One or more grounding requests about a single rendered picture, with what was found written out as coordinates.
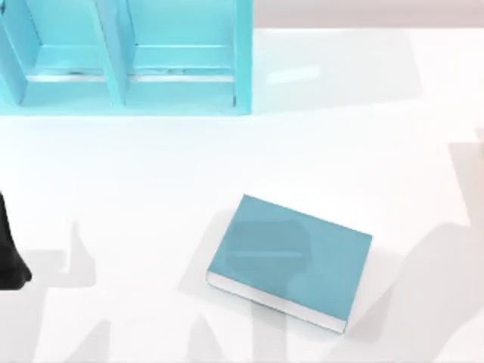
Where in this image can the teal book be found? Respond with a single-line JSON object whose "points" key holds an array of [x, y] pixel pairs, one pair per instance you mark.
{"points": [[298, 261]]}

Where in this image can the light blue rack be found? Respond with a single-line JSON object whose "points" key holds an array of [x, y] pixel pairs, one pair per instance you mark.
{"points": [[113, 56]]}

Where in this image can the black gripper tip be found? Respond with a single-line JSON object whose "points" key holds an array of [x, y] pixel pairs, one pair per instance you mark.
{"points": [[9, 261]]}

